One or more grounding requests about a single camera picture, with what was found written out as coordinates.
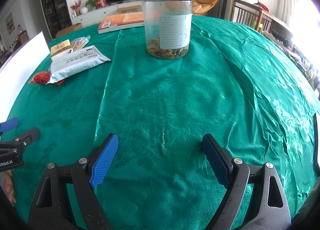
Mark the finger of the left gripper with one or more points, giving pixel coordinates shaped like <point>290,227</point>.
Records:
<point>9,125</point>
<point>27,138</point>

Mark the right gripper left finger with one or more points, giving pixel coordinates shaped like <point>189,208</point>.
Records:
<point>51,207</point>

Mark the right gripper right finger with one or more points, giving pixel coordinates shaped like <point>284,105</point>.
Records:
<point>268,207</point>

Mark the red foil packet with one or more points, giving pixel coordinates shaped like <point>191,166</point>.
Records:
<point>41,78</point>

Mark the grey plastic mailer bag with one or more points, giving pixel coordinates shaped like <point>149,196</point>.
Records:
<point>75,62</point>

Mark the beige tissue pack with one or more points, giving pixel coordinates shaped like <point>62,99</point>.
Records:
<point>60,49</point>

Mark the bag of wooden sticks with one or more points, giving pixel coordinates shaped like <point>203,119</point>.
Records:
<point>80,42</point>

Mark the person's left hand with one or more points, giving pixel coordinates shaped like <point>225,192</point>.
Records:
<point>9,188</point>

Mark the white cardboard storage box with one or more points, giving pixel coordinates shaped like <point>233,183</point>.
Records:
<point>17,70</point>

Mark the green satin tablecloth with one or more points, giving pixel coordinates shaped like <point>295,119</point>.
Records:
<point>234,84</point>

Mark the brown cardboard box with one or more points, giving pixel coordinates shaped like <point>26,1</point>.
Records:
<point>69,29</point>

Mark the white tv cabinet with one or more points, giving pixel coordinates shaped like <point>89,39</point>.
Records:
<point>98,15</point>

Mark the red flower arrangement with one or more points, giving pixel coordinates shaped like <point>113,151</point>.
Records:
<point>75,7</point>

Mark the dark glass display cabinet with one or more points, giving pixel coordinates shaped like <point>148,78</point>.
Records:
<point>57,16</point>

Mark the orange hardcover book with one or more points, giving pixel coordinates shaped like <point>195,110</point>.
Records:
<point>121,21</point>

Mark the green plant with red gift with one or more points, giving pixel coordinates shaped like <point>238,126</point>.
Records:
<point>95,4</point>

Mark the small wooden bench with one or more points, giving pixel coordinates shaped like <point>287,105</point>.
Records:
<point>135,8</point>

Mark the clear jar black lid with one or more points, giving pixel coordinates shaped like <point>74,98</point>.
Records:
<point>167,25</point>

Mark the wooden railing chair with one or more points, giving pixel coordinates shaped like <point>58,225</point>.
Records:
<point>259,19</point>

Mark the orange lounge chair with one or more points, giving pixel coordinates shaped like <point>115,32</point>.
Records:
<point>201,7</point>

